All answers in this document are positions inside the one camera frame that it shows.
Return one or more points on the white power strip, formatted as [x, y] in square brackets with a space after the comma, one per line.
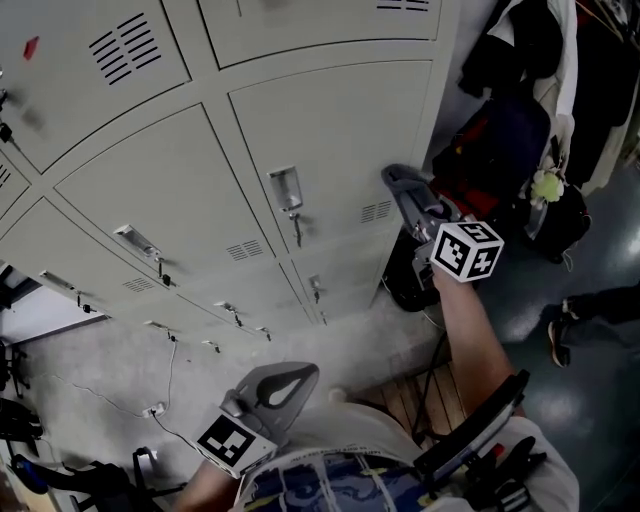
[154, 411]

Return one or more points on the black chest harness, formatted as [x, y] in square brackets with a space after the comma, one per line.
[520, 460]

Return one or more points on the person's right forearm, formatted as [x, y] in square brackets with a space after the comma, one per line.
[470, 340]

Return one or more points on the black hanging garment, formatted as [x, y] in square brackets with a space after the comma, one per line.
[530, 40]

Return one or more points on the navy backpack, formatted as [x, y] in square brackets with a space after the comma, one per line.
[520, 135]

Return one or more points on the black chest-mounted device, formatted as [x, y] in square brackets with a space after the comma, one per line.
[475, 430]

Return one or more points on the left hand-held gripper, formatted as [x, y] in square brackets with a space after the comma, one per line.
[232, 445]

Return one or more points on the black office chair base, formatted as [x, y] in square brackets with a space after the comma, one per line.
[20, 420]
[15, 370]

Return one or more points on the person's white printed t-shirt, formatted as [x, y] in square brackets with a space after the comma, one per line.
[350, 430]

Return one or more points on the wooden slatted platform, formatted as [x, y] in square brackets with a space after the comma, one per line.
[400, 395]

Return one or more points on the red and black bag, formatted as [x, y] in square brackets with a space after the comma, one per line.
[475, 197]

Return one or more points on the person's white shoe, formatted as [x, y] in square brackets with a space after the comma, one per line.
[339, 395]

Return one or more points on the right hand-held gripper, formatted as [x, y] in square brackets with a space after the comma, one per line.
[467, 252]

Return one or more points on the grey metal locker door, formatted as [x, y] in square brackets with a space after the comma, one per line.
[340, 130]

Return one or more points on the black backpack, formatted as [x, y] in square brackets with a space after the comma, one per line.
[405, 280]

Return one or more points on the beige hanging coat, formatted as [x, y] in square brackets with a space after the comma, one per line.
[607, 165]

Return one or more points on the green plush toy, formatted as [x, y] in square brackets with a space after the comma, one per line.
[547, 185]

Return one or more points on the grey metal locker bank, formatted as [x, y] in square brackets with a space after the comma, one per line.
[150, 175]

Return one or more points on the small red sticker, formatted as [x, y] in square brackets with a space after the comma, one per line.
[31, 47]

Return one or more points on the person's left forearm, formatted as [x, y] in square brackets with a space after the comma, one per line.
[212, 490]

